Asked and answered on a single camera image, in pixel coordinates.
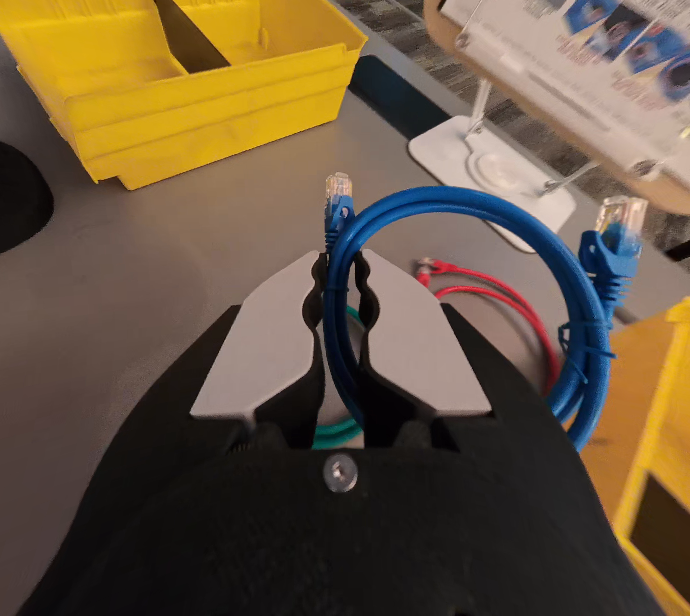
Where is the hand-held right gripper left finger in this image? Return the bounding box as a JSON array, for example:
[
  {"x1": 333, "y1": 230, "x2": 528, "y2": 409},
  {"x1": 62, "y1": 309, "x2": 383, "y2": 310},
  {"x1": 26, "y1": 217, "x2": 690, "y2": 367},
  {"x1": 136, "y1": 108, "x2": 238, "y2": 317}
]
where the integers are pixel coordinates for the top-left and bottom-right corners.
[{"x1": 192, "y1": 250, "x2": 327, "y2": 420}]

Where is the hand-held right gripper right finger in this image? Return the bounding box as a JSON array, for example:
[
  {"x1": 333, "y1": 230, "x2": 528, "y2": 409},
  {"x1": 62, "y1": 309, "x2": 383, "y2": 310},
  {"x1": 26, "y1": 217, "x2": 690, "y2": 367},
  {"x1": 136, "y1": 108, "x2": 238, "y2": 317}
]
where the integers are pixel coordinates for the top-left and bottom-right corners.
[{"x1": 356, "y1": 250, "x2": 495, "y2": 420}]

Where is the red ethernet cable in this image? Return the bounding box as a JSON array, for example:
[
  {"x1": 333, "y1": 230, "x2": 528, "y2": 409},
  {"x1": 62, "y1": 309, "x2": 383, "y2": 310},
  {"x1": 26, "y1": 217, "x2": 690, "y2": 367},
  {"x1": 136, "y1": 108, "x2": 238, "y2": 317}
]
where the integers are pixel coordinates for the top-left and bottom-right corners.
[{"x1": 414, "y1": 257, "x2": 564, "y2": 392}]

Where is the green ethernet cable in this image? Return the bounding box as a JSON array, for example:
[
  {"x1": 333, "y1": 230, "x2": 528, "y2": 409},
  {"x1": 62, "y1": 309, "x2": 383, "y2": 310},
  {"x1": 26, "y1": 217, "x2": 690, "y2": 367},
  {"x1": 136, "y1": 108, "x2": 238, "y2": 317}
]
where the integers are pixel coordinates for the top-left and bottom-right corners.
[{"x1": 313, "y1": 304, "x2": 369, "y2": 452}]

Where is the blue ethernet cable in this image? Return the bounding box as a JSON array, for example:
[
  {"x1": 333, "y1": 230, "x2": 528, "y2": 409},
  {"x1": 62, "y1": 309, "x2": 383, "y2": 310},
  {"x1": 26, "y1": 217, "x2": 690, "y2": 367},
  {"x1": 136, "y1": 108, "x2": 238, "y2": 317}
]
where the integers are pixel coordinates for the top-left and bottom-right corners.
[{"x1": 322, "y1": 172, "x2": 650, "y2": 455}]

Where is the yellow plastic bin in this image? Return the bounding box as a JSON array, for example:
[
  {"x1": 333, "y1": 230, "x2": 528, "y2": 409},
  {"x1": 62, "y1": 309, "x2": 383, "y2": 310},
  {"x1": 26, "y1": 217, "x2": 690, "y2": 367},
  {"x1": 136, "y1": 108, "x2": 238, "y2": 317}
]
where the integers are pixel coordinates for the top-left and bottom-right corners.
[
  {"x1": 0, "y1": 0, "x2": 369, "y2": 192},
  {"x1": 583, "y1": 298, "x2": 690, "y2": 616}
]

